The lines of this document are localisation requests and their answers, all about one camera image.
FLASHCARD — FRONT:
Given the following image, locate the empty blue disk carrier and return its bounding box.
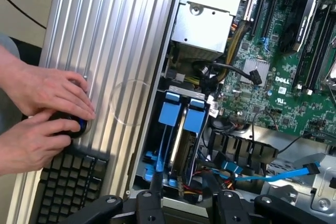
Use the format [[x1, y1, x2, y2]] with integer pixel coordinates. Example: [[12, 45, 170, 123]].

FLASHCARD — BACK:
[[143, 91, 182, 188]]

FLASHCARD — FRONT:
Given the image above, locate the person's right hand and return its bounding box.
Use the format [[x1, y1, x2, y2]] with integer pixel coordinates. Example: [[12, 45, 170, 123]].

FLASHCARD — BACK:
[[0, 113, 82, 176]]

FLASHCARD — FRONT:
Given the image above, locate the person's left hand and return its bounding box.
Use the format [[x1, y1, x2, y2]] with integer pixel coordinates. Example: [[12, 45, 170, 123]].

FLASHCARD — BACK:
[[0, 44, 97, 120]]

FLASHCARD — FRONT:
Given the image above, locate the black fan shroud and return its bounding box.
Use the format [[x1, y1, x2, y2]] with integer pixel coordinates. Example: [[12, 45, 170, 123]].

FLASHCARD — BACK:
[[209, 131, 279, 168]]

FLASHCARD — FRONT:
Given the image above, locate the black keyboard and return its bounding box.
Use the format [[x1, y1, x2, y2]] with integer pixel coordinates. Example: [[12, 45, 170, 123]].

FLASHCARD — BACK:
[[35, 147, 110, 224]]

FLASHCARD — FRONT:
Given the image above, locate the open PC case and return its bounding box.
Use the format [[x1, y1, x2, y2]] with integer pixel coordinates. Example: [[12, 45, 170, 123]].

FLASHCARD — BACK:
[[125, 0, 336, 224]]

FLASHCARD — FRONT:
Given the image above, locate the white barcode tag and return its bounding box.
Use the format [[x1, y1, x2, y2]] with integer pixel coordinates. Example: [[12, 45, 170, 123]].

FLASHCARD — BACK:
[[206, 94, 221, 118]]

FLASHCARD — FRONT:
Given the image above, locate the clear round plastic disc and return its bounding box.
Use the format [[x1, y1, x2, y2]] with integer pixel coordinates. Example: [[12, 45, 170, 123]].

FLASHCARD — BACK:
[[109, 78, 154, 127]]

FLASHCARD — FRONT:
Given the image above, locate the green motherboard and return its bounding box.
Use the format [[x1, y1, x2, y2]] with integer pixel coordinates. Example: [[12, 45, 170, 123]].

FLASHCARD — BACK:
[[217, 0, 336, 137]]

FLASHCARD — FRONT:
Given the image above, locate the hard drive in blue caddy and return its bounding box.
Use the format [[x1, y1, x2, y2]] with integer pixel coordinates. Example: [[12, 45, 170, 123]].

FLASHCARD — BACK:
[[131, 84, 211, 209]]

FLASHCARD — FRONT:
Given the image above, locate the silver heat sink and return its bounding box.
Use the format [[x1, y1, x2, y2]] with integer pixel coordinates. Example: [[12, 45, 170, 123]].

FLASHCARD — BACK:
[[240, 58, 270, 83]]

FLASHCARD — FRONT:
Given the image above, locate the CPU socket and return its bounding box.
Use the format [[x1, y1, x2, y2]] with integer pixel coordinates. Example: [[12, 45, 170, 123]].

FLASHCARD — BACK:
[[324, 37, 336, 88]]

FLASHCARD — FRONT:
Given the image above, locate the black RAM slot row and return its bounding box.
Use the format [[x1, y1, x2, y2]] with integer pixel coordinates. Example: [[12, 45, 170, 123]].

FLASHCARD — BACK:
[[290, 5, 336, 95]]

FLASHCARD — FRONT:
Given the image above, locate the silver power supply unit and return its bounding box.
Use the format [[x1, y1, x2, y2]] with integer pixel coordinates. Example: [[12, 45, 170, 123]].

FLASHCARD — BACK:
[[169, 0, 249, 62]]

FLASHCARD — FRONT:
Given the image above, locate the black graphics card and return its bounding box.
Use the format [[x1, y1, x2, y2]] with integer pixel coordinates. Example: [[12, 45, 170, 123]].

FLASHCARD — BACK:
[[278, 0, 320, 57]]

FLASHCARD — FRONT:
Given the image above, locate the black seat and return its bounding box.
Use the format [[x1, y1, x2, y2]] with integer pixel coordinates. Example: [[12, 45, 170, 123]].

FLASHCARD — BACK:
[[10, 37, 44, 67]]

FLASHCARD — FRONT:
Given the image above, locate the black expansion slot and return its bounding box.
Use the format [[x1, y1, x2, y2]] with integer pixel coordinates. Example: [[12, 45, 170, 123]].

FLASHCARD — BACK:
[[262, 0, 280, 38], [250, 0, 270, 38]]

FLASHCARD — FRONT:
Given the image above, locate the blue SATA wire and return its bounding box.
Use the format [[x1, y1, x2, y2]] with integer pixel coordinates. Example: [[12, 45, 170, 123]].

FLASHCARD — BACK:
[[235, 161, 321, 183], [220, 159, 245, 183]]

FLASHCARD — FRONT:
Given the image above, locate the silver metal drive bracket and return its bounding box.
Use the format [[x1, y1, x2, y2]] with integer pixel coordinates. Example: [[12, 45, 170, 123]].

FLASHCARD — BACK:
[[309, 155, 336, 213]]

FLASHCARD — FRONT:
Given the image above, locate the black cable with flat plug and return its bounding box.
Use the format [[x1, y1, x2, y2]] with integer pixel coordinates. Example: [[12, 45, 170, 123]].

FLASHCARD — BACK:
[[193, 61, 263, 86]]

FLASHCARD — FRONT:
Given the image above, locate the yellow black wire bundle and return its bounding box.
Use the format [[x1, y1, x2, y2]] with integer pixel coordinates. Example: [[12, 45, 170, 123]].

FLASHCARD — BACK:
[[222, 20, 250, 82]]

